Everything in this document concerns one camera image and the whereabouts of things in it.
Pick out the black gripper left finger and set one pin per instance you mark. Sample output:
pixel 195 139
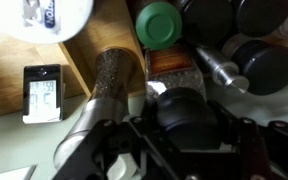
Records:
pixel 94 153

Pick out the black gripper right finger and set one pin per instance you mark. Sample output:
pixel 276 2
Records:
pixel 257 150

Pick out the coffee jar with black lid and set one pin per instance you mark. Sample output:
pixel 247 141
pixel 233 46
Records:
pixel 187 116

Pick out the wooden compartment tray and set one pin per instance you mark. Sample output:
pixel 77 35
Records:
pixel 107 36

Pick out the blue jar with white lid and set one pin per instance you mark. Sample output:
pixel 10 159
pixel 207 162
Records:
pixel 30 18

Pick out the glass peppercorn grinder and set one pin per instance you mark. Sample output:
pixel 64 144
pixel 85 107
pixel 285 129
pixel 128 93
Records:
pixel 112 80

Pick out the small digital clock thermometer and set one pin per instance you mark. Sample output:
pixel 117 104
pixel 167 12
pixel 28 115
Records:
pixel 42 95

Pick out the bottle with silver pourer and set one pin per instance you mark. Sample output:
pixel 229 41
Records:
pixel 225 71

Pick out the green lid bottle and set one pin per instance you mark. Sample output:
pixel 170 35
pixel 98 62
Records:
pixel 159 25

